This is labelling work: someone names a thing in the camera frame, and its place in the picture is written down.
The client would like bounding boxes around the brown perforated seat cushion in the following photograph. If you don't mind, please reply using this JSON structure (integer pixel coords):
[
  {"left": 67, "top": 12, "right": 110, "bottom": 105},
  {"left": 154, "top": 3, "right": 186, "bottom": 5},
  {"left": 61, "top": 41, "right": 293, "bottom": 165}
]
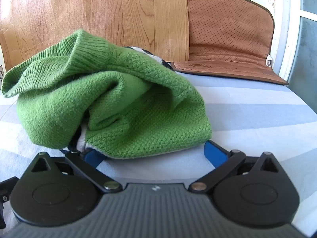
[{"left": 171, "top": 0, "right": 290, "bottom": 86}]

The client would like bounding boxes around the white window frame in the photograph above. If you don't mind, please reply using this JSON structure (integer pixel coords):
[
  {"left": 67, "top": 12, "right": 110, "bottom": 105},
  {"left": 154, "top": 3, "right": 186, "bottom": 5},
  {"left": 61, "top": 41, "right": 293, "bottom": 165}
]
[{"left": 270, "top": 0, "right": 317, "bottom": 119}]

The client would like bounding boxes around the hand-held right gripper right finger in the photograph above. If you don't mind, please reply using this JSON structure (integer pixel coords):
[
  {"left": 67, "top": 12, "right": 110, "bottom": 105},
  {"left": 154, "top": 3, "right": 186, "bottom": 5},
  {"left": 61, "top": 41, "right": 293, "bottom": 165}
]
[{"left": 189, "top": 140, "right": 285, "bottom": 194}]

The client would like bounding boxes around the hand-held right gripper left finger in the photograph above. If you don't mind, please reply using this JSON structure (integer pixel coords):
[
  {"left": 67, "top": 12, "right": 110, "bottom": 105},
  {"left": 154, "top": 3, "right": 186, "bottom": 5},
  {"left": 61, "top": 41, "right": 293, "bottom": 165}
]
[{"left": 31, "top": 149, "right": 122, "bottom": 193}]

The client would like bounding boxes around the blue striped bed sheet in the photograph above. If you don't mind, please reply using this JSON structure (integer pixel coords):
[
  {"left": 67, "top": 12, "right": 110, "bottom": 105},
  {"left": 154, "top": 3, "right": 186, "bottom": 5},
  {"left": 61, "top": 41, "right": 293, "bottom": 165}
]
[{"left": 0, "top": 71, "right": 313, "bottom": 238}]

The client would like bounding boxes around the wood-grain wall panel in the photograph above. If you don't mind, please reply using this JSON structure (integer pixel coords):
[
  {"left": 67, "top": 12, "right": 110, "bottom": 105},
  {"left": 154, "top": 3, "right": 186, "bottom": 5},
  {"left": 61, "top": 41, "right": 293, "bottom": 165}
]
[{"left": 0, "top": 0, "right": 190, "bottom": 73}]

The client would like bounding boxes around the green and navy knit sweater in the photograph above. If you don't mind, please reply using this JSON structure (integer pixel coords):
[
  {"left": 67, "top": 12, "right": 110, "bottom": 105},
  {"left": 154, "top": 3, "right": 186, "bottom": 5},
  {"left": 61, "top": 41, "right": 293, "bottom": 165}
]
[{"left": 1, "top": 29, "right": 213, "bottom": 159}]

